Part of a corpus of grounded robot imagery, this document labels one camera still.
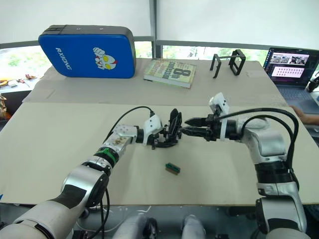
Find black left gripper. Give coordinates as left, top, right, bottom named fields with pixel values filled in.
left=150, top=108, right=183, bottom=150

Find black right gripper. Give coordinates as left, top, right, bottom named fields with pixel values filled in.
left=181, top=113, right=222, bottom=143

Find bystander bare hand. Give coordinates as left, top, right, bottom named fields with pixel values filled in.
left=289, top=105, right=319, bottom=125

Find small green brown block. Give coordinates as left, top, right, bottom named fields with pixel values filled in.
left=165, top=162, right=182, bottom=176

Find grey window pillar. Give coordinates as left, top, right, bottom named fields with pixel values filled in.
left=149, top=0, right=163, bottom=60

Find grey rounded shape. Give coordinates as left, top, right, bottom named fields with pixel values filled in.
left=181, top=214, right=206, bottom=239
left=113, top=214, right=158, bottom=239

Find open laptop computer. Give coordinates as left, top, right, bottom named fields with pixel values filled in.
left=263, top=47, right=319, bottom=108

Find blue RXIONG kick pad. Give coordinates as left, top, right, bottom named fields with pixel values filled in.
left=38, top=24, right=137, bottom=79

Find white roller blind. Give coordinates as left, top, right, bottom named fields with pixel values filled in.
left=0, top=0, right=153, bottom=45
left=156, top=0, right=319, bottom=50

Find black rounded device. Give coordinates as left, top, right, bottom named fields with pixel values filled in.
left=308, top=72, right=319, bottom=93

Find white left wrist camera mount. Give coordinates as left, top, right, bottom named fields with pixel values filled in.
left=144, top=114, right=163, bottom=145

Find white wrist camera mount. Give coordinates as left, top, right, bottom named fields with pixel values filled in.
left=144, top=114, right=163, bottom=145
left=208, top=92, right=231, bottom=118

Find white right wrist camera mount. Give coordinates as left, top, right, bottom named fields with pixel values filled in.
left=208, top=92, right=231, bottom=118

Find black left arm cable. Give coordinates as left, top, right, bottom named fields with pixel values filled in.
left=102, top=106, right=157, bottom=145

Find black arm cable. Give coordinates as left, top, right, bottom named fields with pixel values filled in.
left=102, top=106, right=157, bottom=145
left=241, top=116, right=293, bottom=162
left=219, top=107, right=300, bottom=175

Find black frame stand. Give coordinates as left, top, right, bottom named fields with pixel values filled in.
left=210, top=49, right=247, bottom=79

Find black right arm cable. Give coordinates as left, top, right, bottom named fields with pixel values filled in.
left=241, top=116, right=293, bottom=162
left=219, top=107, right=300, bottom=175

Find black hanging cable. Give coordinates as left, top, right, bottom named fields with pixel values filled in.
left=82, top=188, right=112, bottom=239

